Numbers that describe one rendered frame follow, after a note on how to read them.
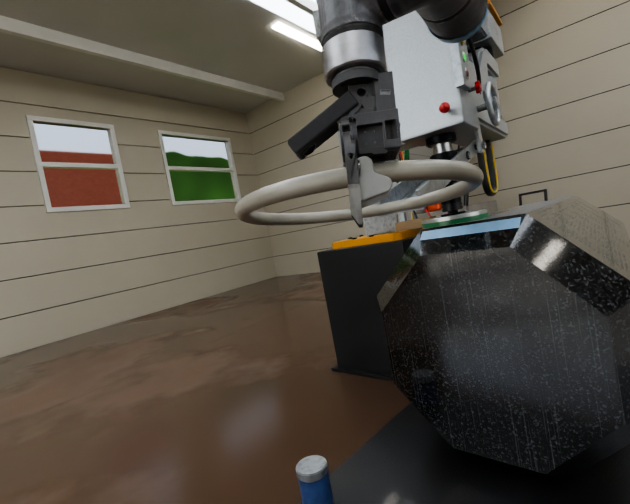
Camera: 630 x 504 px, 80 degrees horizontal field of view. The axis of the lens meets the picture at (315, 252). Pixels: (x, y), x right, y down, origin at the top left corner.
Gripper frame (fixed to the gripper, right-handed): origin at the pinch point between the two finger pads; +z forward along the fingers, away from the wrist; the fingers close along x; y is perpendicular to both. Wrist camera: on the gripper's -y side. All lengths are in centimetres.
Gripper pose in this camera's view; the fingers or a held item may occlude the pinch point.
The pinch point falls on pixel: (355, 218)
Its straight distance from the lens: 54.7
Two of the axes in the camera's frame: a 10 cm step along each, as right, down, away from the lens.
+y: 9.9, -1.0, -1.1
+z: 1.0, 10.0, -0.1
